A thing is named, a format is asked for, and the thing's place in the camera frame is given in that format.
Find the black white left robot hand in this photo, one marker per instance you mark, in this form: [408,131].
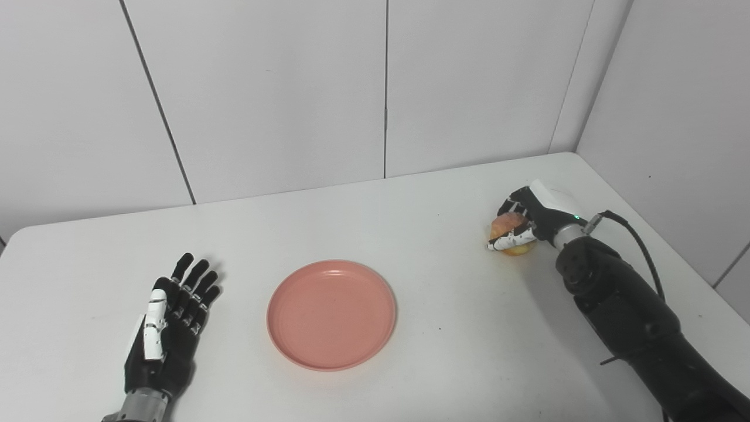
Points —
[161,346]

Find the pink round plate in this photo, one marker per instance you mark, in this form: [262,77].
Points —
[331,315]

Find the cream puff pastry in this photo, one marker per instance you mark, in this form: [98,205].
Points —
[510,223]

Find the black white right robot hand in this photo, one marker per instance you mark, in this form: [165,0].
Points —
[545,211]

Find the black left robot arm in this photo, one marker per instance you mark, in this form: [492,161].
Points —
[137,407]

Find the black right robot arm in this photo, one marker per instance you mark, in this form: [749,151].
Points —
[633,316]

